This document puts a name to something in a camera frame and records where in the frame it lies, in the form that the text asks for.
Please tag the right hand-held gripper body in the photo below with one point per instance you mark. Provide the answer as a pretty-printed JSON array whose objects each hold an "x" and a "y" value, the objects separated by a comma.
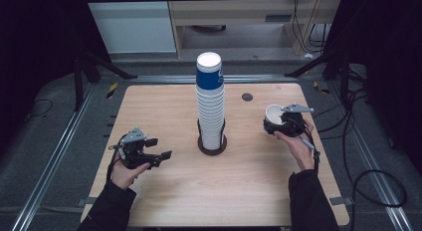
[{"x": 293, "y": 124}]

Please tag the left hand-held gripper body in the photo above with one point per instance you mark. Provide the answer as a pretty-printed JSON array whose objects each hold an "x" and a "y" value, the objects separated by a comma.
[{"x": 132, "y": 151}]

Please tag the white paper cup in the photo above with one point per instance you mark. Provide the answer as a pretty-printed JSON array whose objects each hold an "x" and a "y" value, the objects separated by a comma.
[{"x": 273, "y": 114}]

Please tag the stack of paper cups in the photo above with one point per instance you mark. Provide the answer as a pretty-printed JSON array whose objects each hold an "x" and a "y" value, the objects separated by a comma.
[{"x": 210, "y": 108}]

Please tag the person's left hand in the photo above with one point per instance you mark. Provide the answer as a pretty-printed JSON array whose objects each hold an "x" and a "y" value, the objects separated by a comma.
[{"x": 124, "y": 176}]

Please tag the person's right hand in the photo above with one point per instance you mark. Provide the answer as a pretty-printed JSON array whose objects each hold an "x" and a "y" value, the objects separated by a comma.
[{"x": 302, "y": 151}]

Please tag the yellow black tape strip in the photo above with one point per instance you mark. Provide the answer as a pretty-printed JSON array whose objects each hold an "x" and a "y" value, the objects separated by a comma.
[
  {"x": 321, "y": 88},
  {"x": 112, "y": 90}
]

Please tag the black metal stand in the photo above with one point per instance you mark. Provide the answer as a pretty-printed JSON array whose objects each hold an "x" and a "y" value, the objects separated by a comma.
[
  {"x": 345, "y": 81},
  {"x": 78, "y": 85}
]

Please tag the small white object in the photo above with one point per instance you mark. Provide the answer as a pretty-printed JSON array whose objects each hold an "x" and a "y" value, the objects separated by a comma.
[{"x": 309, "y": 55}]

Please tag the white cabinet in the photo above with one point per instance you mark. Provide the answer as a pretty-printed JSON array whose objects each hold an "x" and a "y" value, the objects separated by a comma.
[{"x": 132, "y": 25}]

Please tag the light wooden desk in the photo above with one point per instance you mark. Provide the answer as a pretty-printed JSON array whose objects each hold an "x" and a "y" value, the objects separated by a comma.
[{"x": 232, "y": 12}]

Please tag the dark curtain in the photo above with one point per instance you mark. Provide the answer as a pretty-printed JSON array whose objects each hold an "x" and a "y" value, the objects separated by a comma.
[
  {"x": 388, "y": 42},
  {"x": 33, "y": 42}
]

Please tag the metal floor rail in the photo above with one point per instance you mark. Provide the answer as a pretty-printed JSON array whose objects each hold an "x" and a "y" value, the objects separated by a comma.
[
  {"x": 166, "y": 79},
  {"x": 371, "y": 164},
  {"x": 49, "y": 164}
]

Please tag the grey table bracket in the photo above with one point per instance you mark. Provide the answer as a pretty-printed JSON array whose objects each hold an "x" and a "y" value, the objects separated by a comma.
[
  {"x": 84, "y": 202},
  {"x": 341, "y": 200}
]

